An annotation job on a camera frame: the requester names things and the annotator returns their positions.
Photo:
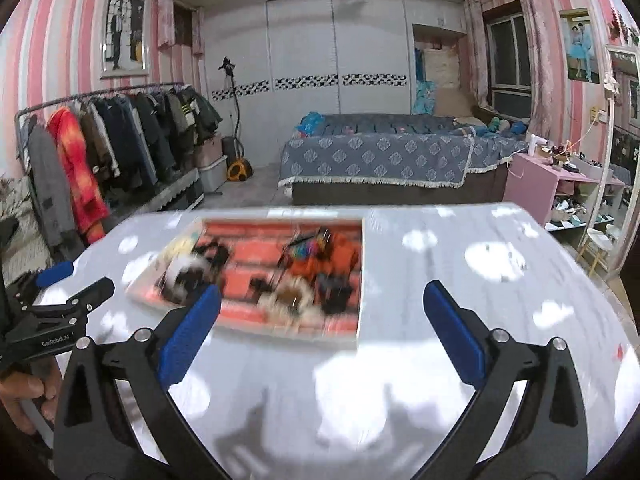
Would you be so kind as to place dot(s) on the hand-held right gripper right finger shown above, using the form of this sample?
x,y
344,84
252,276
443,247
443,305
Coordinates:
x,y
455,330

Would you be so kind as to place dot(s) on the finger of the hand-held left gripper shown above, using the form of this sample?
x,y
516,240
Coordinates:
x,y
95,290
55,273

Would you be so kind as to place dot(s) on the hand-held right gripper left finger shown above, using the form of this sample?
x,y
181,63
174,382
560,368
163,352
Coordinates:
x,y
192,330

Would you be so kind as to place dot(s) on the brick pattern tray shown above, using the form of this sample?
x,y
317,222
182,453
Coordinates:
x,y
240,320

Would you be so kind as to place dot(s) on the orange scrunchie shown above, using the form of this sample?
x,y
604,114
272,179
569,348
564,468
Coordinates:
x,y
340,256

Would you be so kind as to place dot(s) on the person's left hand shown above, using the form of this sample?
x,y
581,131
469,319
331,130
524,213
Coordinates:
x,y
25,400

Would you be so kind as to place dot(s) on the patterned cloth pile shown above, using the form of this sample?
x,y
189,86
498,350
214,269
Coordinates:
x,y
17,210

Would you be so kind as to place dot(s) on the grey printed tablecloth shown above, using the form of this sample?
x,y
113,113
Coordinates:
x,y
450,240

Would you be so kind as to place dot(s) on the black hair clip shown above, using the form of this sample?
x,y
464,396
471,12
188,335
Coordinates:
x,y
336,293

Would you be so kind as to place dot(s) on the white storage box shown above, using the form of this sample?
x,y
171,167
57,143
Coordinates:
x,y
214,177

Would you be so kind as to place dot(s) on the pink cabinet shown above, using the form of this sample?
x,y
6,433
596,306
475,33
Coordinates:
x,y
527,185

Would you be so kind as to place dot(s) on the row of hanging clothes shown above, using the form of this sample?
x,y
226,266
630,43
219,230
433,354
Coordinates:
x,y
135,130

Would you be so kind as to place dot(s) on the yellow garment steamer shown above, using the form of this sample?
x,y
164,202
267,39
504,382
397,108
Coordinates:
x,y
239,170

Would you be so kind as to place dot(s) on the white stool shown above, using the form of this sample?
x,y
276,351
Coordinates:
x,y
600,242

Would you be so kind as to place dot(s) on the pink storage box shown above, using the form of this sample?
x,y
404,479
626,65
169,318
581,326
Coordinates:
x,y
210,150

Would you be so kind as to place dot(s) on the metal clothes rack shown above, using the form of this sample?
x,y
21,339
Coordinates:
x,y
90,94

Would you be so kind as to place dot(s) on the blue patterned bedspread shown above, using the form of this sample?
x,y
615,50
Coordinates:
x,y
375,155

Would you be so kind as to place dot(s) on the pile of pillows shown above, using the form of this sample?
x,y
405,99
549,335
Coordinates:
x,y
500,126

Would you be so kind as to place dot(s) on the standing mirror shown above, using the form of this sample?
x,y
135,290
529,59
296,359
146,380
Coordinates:
x,y
625,170

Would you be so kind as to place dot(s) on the blue plastic bag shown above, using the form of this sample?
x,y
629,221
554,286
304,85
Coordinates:
x,y
310,123

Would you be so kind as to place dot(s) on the blue hanging garment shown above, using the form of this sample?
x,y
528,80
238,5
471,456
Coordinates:
x,y
422,90

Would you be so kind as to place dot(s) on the pink floral curtain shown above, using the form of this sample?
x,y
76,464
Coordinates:
x,y
477,55
537,55

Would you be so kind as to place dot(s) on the small curtained window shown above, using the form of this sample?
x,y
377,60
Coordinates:
x,y
182,25

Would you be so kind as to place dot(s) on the white wardrobe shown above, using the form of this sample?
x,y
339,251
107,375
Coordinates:
x,y
305,40

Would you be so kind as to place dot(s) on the dark bed frame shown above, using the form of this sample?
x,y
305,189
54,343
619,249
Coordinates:
x,y
390,192

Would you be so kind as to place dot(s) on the framed wall poster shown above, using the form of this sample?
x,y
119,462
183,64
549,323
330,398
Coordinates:
x,y
125,32

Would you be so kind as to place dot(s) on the wall socket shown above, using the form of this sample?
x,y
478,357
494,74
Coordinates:
x,y
598,115

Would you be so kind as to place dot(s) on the wall photo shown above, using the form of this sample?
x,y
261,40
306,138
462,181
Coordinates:
x,y
579,45

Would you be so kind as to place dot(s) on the red flower wall decoration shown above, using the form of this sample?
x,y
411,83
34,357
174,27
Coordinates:
x,y
622,25

